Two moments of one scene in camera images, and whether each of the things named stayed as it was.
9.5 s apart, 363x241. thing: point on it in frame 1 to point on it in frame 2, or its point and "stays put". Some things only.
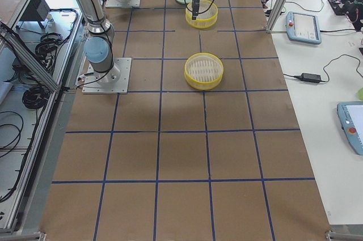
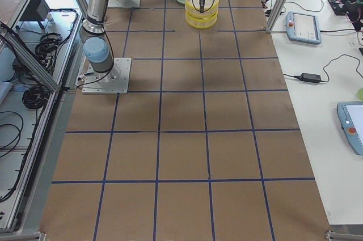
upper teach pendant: (303, 27) stays put
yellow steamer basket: (207, 16) stays put
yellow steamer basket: (203, 71) to (192, 5)
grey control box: (37, 11) stays put
